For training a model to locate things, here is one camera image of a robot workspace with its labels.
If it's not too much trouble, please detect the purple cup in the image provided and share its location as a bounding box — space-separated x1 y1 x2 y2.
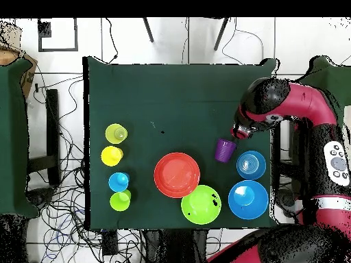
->
214 138 237 164

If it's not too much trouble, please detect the small blue bowl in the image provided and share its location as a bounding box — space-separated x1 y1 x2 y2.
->
236 150 267 181

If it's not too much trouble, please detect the orange bowl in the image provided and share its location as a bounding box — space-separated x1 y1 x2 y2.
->
153 152 202 199

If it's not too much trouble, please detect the large blue bowl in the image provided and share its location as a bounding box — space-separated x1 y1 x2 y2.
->
228 179 269 221

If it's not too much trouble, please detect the dark green tablecloth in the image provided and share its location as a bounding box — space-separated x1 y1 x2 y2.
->
82 56 280 231

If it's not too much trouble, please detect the green bowl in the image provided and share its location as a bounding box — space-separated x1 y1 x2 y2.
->
180 184 222 225

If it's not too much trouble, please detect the black tripod leg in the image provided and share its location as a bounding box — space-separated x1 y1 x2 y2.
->
213 17 230 52
142 17 155 44

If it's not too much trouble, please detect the green cloth covered table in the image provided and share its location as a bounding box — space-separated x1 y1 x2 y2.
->
0 58 39 218
295 55 351 124

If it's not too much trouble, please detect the yellow cup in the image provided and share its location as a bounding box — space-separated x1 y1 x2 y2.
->
104 123 129 145
100 145 124 167

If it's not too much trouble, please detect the blue cup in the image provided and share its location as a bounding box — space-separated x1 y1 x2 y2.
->
108 171 131 193

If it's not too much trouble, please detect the green cup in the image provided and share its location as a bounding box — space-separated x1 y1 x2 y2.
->
109 189 132 212

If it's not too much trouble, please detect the black power strip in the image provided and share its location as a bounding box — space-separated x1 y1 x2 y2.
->
101 230 119 257

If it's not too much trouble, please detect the black floor stand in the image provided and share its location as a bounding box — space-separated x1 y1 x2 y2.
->
26 88 62 187

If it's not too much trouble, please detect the cardboard box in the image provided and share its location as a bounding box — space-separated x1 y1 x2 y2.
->
0 21 38 99

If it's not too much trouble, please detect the black cable with plug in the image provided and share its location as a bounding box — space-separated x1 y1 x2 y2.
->
105 17 119 64

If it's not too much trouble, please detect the tangle of cables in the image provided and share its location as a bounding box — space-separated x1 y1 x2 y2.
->
25 73 146 263

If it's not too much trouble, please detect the black square floor frame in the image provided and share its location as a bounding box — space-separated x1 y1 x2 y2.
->
37 17 79 53

